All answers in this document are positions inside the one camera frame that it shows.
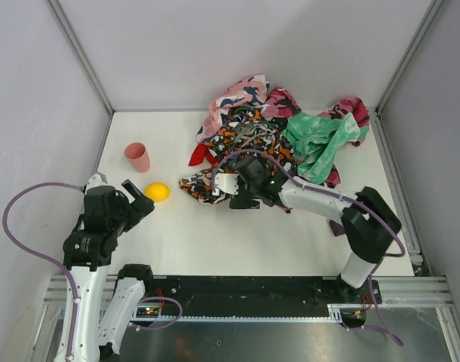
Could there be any orange black camouflage cloth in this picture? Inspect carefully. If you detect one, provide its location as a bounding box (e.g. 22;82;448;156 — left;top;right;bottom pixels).
179;109;296;205

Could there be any red cloth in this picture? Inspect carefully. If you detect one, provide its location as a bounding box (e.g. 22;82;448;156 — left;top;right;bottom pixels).
189;143;219;167

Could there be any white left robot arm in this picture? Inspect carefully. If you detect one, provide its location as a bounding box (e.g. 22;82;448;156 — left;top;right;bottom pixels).
54;175;155;361

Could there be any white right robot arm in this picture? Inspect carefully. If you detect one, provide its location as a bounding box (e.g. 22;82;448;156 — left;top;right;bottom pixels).
235;155;402;290

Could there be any green tie-dye cloth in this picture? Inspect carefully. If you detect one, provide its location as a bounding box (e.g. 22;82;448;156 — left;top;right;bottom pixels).
283;112;369;188

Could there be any magenta pink camouflage cloth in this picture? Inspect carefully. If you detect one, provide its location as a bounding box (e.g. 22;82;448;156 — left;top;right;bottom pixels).
260;86;371;189

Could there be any light pink navy camouflage cloth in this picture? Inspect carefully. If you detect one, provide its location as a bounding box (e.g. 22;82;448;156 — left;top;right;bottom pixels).
195;75;270;143

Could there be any yellow lemon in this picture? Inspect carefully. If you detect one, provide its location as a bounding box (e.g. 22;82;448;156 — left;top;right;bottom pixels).
144;183;170;202

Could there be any pink plastic cup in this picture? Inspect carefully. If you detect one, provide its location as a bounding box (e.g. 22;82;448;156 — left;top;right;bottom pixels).
124;143;150;173

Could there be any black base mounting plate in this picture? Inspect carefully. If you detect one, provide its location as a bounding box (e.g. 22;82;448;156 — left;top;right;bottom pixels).
146;275;382;317

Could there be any purple cube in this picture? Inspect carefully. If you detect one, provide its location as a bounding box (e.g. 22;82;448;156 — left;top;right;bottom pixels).
329;220;345;237

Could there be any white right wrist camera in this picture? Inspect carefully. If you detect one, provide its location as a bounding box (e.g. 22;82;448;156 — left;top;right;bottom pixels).
212;173;239;196

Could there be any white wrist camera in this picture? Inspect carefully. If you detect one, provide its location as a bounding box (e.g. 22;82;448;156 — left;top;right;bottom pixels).
212;173;239;196
82;172;108;192

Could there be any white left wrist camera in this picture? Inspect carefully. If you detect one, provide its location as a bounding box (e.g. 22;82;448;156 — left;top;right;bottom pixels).
82;172;108;192

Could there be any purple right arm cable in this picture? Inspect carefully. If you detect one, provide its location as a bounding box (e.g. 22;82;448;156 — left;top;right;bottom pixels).
210;149;406;346

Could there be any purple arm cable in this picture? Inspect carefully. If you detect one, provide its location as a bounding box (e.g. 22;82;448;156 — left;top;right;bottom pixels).
2;182;87;359
210;149;406;346

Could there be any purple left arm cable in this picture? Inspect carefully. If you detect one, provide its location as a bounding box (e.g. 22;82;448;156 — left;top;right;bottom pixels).
2;182;87;359

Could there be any white cable duct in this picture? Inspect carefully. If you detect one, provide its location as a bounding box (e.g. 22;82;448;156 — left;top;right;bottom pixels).
130;305;342;324

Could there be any aluminium frame rail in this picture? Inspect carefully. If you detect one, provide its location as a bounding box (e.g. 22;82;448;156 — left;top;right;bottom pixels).
43;275;455;308

